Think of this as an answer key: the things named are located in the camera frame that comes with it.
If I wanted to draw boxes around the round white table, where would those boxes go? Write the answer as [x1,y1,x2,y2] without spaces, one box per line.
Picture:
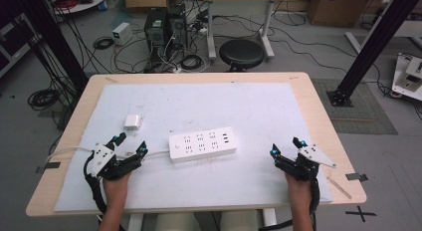
[49,0,110,15]

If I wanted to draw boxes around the black round stool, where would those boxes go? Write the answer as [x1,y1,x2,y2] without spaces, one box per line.
[218,38,266,73]

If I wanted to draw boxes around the person's left hand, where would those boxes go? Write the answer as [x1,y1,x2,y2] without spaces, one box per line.
[103,172,132,206]

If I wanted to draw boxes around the black computer tower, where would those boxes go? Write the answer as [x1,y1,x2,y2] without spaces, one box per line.
[143,7,169,58]
[166,3,189,50]

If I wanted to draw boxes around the black tape cross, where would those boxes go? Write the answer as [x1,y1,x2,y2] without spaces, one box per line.
[344,205,378,223]

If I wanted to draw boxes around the black tape piece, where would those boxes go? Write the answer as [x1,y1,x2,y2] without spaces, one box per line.
[344,172,369,183]
[35,161,62,174]

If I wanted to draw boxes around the white device on floor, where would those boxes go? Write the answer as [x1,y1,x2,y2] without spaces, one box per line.
[390,53,422,103]

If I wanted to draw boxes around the white charger plug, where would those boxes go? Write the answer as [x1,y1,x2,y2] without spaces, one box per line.
[122,114,143,131]

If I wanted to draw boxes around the thin wooden stick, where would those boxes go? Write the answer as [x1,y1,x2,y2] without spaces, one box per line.
[325,175,353,201]

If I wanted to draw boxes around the large cardboard box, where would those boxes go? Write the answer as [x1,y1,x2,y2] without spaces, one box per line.
[308,0,375,28]

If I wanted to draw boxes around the white power strip cable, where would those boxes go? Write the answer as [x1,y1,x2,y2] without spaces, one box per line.
[44,145,170,166]

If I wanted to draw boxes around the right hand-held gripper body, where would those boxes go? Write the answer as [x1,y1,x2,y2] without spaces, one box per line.
[274,144,336,183]

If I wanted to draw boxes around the white power supply box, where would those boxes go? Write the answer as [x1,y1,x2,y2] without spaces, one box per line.
[110,22,134,47]

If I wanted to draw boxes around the black aluminium frame post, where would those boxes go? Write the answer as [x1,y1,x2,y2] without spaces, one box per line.
[325,0,422,108]
[18,0,90,93]

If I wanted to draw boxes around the white foam mat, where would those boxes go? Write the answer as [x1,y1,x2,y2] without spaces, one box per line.
[53,82,334,213]

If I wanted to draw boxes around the wooden table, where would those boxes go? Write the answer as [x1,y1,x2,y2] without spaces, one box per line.
[25,71,368,218]

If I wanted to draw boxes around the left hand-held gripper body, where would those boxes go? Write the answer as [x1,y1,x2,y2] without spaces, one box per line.
[90,142,142,181]

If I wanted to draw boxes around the coiled black cable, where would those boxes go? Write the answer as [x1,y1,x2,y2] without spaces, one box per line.
[179,54,204,72]
[92,36,115,51]
[27,88,62,112]

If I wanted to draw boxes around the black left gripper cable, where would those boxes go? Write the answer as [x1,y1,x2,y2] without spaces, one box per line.
[83,153,107,216]

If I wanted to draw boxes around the grey floor mat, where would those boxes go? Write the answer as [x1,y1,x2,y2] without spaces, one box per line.
[311,78,399,136]

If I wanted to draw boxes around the person's right hand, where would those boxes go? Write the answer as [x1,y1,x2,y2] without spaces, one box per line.
[285,172,315,209]

